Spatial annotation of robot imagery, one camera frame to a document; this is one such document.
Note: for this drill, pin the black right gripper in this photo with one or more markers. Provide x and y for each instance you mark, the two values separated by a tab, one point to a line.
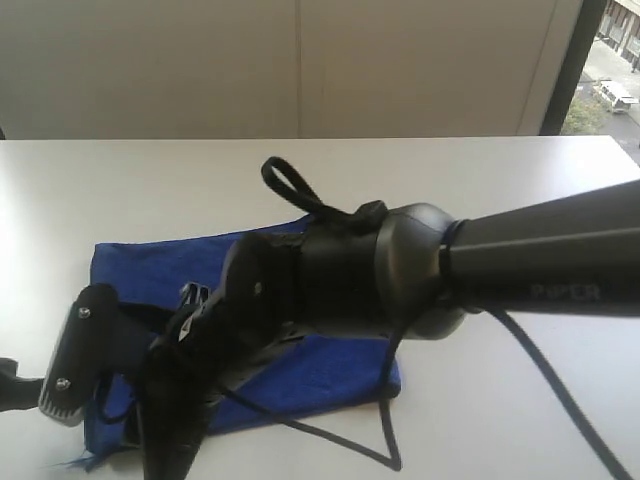
219	346

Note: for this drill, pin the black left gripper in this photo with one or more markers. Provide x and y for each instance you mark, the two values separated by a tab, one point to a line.
17	393

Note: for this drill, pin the dark window frame post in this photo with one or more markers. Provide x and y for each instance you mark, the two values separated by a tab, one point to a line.
581	39

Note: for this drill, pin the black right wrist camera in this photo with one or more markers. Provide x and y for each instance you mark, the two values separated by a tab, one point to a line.
97	337

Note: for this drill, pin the blue microfiber towel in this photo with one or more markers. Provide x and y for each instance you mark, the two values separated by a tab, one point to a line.
317	376

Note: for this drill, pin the white van outside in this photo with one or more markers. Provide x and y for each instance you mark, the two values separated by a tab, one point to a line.
615	97

